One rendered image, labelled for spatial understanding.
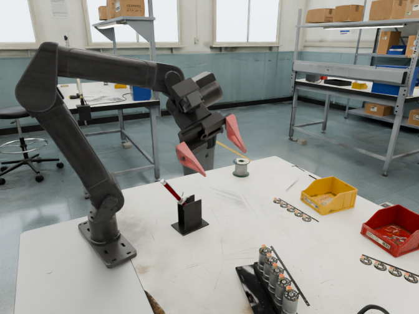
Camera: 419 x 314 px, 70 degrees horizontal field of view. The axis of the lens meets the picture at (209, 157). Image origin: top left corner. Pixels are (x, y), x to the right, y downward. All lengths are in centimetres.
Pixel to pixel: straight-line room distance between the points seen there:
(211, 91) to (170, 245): 37
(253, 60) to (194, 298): 550
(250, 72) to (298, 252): 531
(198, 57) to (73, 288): 486
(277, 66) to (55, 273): 588
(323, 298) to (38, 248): 63
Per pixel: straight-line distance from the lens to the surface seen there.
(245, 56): 581
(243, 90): 586
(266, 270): 61
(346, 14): 343
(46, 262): 78
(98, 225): 73
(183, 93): 58
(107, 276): 69
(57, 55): 60
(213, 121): 62
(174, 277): 66
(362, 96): 329
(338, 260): 75
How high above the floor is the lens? 120
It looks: 21 degrees down
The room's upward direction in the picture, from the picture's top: straight up
